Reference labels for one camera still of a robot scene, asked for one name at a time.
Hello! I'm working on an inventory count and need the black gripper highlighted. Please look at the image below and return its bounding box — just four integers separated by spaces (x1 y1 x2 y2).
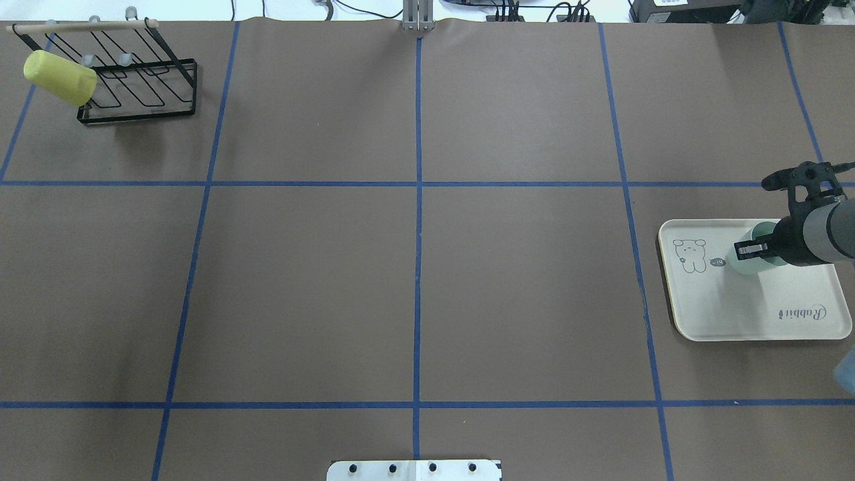
733 216 812 266

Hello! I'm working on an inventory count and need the light green plastic cup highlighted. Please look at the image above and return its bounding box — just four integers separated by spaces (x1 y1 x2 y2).
726 221 786 276

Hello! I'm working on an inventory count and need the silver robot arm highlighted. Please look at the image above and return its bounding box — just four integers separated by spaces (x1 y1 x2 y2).
833 347 855 396
733 200 854 267

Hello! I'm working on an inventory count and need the cream rabbit tray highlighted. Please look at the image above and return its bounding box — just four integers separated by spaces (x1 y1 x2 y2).
657 218 852 341

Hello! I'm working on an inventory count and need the yellow plastic cup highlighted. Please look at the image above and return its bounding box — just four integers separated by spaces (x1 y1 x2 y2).
23 50 98 107

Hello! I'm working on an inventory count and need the black labelled box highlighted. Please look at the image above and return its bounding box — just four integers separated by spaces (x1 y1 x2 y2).
629 1 744 24

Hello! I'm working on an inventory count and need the aluminium frame post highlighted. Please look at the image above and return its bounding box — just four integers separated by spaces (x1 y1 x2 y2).
401 0 436 33

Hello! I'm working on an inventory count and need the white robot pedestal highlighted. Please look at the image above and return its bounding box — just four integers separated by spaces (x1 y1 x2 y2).
326 459 503 480

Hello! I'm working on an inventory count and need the black wire cup rack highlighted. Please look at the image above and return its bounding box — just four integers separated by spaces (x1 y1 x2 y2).
6 6 199 125

